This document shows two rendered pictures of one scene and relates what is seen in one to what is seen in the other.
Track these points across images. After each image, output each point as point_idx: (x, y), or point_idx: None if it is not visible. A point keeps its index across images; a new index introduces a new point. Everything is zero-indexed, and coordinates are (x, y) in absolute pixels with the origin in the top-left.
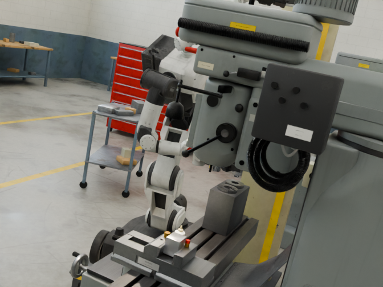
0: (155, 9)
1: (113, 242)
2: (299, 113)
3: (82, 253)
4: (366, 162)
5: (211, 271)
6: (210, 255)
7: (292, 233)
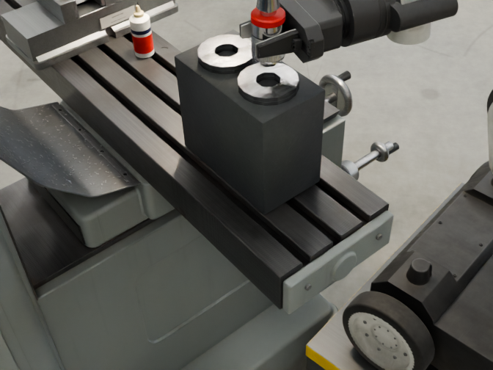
0: None
1: (472, 179)
2: None
3: (340, 78)
4: None
5: (19, 35)
6: (132, 110)
7: None
